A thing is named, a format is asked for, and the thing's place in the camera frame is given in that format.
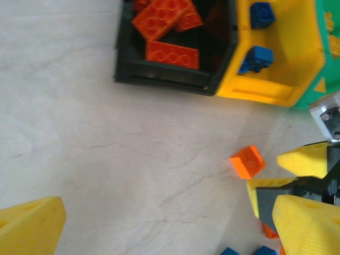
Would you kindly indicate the small orange curved lego brick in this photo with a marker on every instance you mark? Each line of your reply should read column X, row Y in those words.
column 247, row 162

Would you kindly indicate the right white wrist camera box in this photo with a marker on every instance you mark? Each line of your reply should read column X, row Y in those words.
column 328, row 117

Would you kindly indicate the yellow plastic bin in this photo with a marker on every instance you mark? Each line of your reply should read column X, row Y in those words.
column 265, row 90

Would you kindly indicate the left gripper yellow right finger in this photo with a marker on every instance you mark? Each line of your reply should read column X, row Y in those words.
column 310, row 231

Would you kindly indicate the yellow lego brick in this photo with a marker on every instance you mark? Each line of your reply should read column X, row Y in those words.
column 321, row 86
column 335, row 45
column 329, row 21

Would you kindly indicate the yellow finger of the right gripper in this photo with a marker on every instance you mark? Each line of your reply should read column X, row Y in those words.
column 302, row 162
column 256, row 196

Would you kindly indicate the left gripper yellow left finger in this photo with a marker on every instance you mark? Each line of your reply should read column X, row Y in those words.
column 29, row 228

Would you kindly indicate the green plastic bin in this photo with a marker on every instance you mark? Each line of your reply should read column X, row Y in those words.
column 310, row 98

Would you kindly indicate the black plastic bin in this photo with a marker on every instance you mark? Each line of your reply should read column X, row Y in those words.
column 127, row 69

